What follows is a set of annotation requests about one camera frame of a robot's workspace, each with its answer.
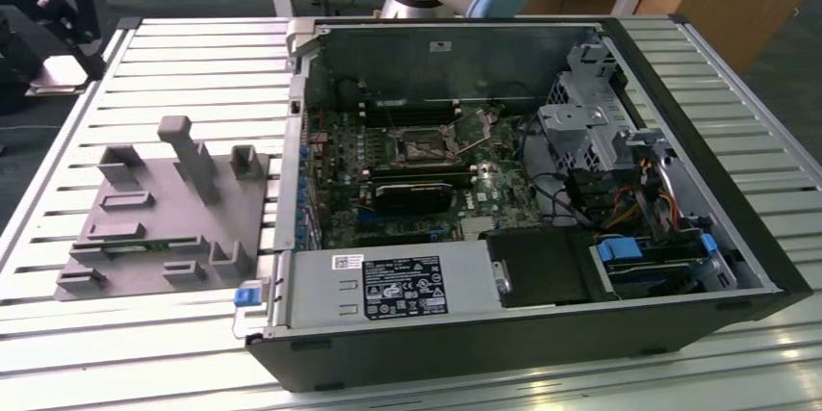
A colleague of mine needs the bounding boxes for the thin metal locking lever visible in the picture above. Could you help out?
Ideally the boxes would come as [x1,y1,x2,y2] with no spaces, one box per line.
[458,133,495,152]

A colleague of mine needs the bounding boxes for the grey parts rack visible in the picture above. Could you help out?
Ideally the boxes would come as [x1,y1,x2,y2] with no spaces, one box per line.
[53,115,272,304]

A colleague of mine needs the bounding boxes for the green RAM stick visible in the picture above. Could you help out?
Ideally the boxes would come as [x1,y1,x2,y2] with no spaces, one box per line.
[101,239,173,254]

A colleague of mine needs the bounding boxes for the blue disk carrier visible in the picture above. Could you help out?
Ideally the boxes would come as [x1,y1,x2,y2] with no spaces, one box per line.
[594,234,644,269]

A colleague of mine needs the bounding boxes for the black plastic shroud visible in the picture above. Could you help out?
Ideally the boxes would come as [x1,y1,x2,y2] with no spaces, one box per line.
[484,226,608,309]

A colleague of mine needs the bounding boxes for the metal socket cover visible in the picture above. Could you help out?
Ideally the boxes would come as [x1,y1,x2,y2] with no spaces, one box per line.
[448,110,499,152]

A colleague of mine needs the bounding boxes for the black open PC case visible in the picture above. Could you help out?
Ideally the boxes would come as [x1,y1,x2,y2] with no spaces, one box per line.
[243,13,814,394]

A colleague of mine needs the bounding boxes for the CPU socket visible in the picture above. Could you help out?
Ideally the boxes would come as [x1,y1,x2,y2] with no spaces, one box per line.
[391,126,462,167]

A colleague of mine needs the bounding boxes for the black RAM slot bank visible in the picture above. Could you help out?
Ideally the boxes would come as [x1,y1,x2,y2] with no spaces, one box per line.
[359,97,464,127]
[367,165,475,187]

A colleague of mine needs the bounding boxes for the black rating label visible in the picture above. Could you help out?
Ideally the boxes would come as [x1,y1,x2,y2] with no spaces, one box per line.
[360,253,448,321]

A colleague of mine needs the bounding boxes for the black graphics card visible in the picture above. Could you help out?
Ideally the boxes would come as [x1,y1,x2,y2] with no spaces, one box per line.
[373,181,456,216]

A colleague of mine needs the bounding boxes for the silver chipset heatsink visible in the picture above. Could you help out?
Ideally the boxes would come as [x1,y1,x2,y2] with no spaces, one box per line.
[458,217,496,240]

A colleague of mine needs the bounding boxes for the silver drive cage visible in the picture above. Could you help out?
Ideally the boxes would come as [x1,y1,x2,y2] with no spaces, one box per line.
[534,39,630,177]

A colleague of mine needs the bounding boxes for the green motherboard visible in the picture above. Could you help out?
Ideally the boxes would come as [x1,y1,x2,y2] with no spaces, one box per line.
[300,102,555,251]

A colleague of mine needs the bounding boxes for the coloured wire bundle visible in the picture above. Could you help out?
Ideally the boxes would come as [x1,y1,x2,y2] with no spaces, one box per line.
[600,188,683,230]

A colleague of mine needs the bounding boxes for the white barcode label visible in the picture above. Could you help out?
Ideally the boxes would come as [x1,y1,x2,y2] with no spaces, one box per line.
[329,252,367,272]

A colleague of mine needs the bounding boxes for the grey case handle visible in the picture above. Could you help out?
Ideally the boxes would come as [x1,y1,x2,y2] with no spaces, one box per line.
[284,18,320,57]

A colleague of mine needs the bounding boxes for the blue case latch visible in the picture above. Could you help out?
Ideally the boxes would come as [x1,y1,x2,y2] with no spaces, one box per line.
[233,287,267,309]

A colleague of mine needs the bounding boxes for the silver power supply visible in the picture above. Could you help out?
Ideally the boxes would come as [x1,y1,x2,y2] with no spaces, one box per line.
[281,242,506,329]

